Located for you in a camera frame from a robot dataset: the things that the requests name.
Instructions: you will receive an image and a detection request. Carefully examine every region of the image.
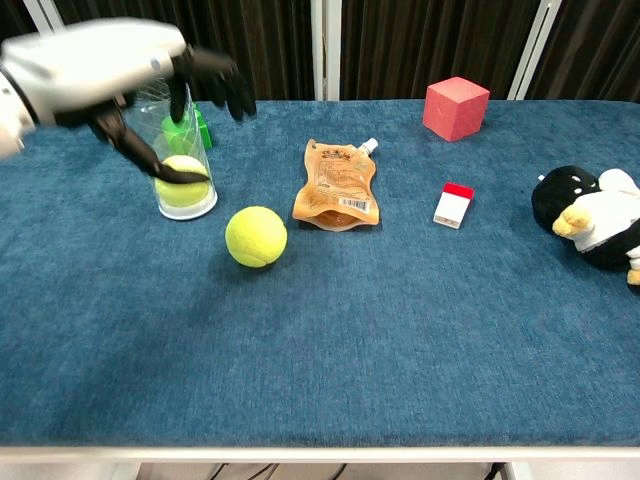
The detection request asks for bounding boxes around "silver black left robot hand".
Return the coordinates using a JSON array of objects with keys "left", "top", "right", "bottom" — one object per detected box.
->
[{"left": 0, "top": 17, "right": 259, "bottom": 184}]

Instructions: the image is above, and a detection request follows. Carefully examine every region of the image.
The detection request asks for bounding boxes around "yellow tennis ball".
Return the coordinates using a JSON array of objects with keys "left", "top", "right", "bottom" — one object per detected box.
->
[
  {"left": 224, "top": 205, "right": 289, "bottom": 269},
  {"left": 154, "top": 154, "right": 214, "bottom": 208}
]

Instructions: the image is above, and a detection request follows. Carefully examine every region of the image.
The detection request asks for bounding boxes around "black pleated curtain panel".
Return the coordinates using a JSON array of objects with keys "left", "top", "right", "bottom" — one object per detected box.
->
[
  {"left": 52, "top": 0, "right": 315, "bottom": 103},
  {"left": 528, "top": 0, "right": 640, "bottom": 104},
  {"left": 339, "top": 0, "right": 545, "bottom": 101},
  {"left": 0, "top": 0, "right": 37, "bottom": 40}
]

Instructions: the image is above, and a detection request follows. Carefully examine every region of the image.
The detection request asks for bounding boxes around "green toy building block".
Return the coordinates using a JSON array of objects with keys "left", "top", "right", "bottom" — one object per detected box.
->
[{"left": 160, "top": 103, "right": 214, "bottom": 154}]

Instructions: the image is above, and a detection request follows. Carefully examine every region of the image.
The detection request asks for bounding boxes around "transparent plastic cup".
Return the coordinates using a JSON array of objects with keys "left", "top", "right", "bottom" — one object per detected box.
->
[{"left": 122, "top": 82, "right": 220, "bottom": 222}]

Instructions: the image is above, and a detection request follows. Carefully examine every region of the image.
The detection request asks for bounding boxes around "brown spouted drink pouch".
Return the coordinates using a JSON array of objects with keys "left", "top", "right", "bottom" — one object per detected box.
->
[{"left": 292, "top": 137, "right": 382, "bottom": 232}]

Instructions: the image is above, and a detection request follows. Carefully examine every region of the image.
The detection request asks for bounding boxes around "red cube block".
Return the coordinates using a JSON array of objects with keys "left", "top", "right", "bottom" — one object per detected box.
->
[{"left": 422, "top": 75, "right": 492, "bottom": 144}]

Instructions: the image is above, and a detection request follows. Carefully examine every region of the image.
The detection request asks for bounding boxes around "blue table cloth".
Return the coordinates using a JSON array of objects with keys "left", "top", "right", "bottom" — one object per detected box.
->
[{"left": 0, "top": 98, "right": 640, "bottom": 449}]

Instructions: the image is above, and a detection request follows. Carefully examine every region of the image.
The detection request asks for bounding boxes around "small red white box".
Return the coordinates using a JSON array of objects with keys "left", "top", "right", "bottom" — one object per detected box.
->
[{"left": 432, "top": 181, "right": 476, "bottom": 231}]

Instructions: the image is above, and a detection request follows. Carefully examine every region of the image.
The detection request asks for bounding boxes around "black white plush toy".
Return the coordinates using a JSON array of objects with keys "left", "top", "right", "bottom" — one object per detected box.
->
[{"left": 530, "top": 165, "right": 640, "bottom": 287}]

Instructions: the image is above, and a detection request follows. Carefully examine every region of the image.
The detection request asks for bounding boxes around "grey aluminium screen post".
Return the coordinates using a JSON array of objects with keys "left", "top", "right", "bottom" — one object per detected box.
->
[
  {"left": 508, "top": 0, "right": 561, "bottom": 101},
  {"left": 310, "top": 0, "right": 343, "bottom": 102},
  {"left": 22, "top": 0, "right": 67, "bottom": 32}
]

